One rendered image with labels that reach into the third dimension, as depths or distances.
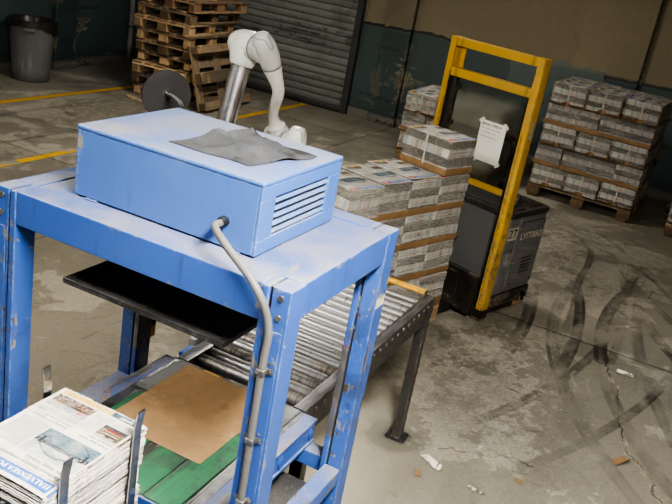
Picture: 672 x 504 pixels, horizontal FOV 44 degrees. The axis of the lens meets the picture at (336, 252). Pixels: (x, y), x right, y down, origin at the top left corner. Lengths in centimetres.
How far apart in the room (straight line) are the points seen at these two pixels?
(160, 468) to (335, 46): 987
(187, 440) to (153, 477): 21
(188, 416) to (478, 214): 355
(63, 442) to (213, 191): 73
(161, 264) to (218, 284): 17
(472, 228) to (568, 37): 542
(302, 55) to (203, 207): 1016
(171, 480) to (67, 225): 80
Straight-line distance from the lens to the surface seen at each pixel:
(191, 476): 255
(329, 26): 1204
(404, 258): 520
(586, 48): 1097
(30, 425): 228
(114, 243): 221
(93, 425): 228
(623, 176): 939
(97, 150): 234
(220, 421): 279
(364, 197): 463
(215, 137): 232
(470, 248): 600
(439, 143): 522
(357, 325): 259
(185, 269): 208
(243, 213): 208
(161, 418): 278
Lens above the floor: 234
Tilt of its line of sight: 21 degrees down
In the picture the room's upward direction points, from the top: 10 degrees clockwise
